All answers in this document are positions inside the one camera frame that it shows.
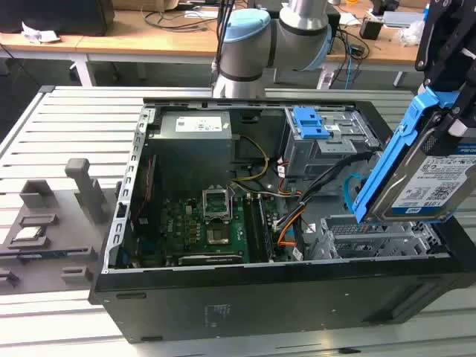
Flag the large black box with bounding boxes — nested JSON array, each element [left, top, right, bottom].
[[0, 0, 115, 37]]

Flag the metal drive cage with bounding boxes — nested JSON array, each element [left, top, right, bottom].
[[283, 106, 383, 180]]

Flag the metal socket cover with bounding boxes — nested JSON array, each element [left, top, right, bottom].
[[202, 188, 232, 225]]

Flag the grey parts rack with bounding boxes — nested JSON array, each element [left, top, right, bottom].
[[0, 158, 124, 295]]

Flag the black RAM slots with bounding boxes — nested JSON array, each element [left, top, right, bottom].
[[242, 196, 277, 262]]

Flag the cardboard box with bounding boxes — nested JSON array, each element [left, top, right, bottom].
[[111, 0, 180, 12]]

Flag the blue RAM stick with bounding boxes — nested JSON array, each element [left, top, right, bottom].
[[16, 250, 72, 260]]

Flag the black open PC case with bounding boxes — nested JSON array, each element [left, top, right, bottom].
[[87, 97, 476, 345]]

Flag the wooden desk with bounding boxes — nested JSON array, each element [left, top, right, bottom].
[[0, 0, 476, 65]]

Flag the blue disk wire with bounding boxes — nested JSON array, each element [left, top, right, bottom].
[[343, 173, 364, 210]]

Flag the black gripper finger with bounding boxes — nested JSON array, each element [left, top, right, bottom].
[[421, 109, 476, 157]]

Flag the grey power supply unit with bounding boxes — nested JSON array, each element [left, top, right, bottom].
[[146, 111, 234, 189]]

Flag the green motherboard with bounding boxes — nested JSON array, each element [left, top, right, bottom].
[[122, 185, 280, 267]]

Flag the CPU socket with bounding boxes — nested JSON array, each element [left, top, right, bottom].
[[206, 225, 231, 245]]

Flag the metal disk bay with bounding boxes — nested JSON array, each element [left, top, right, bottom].
[[320, 216, 444, 262]]

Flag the blue plastic drive latch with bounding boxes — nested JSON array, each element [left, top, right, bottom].
[[292, 106, 323, 140]]

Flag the yellow power wires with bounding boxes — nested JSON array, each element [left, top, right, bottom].
[[231, 135, 270, 184]]

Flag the black disk wire bundle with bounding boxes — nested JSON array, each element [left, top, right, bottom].
[[296, 151, 381, 211]]

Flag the small black box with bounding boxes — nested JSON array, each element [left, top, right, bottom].
[[358, 18, 385, 41]]

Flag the white crumpled paper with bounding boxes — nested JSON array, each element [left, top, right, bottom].
[[20, 21, 61, 45]]

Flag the black desk cables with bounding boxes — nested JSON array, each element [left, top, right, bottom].
[[143, 8, 224, 32]]

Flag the silver CPU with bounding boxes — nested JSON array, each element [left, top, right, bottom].
[[12, 225, 48, 243]]

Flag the hard disk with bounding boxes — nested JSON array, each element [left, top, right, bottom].
[[353, 86, 476, 226]]

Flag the orange wire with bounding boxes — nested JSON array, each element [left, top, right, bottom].
[[276, 222, 299, 248]]

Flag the black graphics card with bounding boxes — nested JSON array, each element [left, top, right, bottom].
[[177, 253, 243, 266]]

